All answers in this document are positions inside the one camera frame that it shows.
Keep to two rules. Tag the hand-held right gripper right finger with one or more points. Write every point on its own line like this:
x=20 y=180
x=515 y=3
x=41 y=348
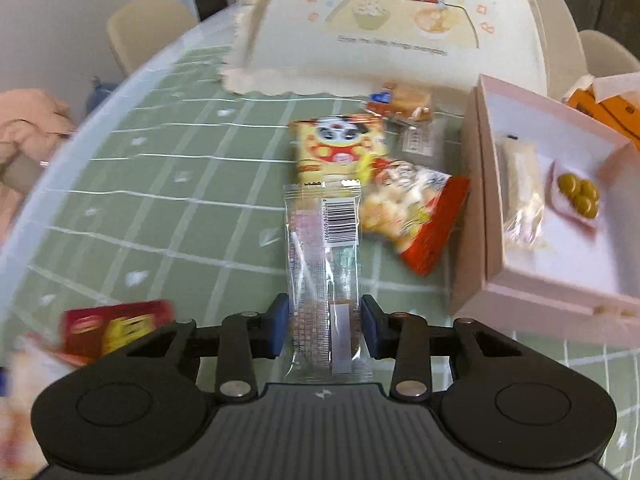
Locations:
x=372 y=325

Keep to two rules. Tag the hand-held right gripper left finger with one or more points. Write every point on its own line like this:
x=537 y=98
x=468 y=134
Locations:
x=278 y=325

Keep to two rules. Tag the clear long snack packet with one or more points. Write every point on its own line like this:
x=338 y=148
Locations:
x=320 y=260

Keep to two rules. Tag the red clear puffed snack bag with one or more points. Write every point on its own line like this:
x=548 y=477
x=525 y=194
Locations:
x=415 y=210

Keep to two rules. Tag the red foil snack packet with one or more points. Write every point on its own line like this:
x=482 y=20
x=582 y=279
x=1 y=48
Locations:
x=117 y=325

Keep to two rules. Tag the pink cardboard box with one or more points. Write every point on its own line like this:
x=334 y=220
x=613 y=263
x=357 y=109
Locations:
x=545 y=280

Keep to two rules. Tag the yellow panda snack packet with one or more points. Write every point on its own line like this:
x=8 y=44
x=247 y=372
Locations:
x=340 y=147

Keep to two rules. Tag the small clear packet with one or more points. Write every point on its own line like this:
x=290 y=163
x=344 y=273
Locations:
x=422 y=142

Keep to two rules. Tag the orange small bread packet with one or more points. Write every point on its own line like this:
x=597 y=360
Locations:
x=406 y=101

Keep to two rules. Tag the green checked tablecloth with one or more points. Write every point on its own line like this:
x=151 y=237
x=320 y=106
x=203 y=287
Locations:
x=150 y=185

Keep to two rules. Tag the white wrapped snack bar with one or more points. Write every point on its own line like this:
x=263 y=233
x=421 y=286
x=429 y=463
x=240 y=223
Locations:
x=522 y=190

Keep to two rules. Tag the pink green olive packet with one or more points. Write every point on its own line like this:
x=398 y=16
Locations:
x=577 y=192

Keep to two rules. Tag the pale blurred snack packet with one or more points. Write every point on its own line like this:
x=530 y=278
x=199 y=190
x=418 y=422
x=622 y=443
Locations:
x=25 y=400

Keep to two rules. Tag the dark blue object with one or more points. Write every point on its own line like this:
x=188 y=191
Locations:
x=100 y=92

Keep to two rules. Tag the printed mesh food cover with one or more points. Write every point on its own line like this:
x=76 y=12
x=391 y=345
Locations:
x=400 y=25

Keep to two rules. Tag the beige chair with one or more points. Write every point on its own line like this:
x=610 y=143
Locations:
x=607 y=55
x=560 y=20
x=145 y=30

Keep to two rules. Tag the orange tissue box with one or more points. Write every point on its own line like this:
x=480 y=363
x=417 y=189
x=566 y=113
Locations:
x=612 y=105

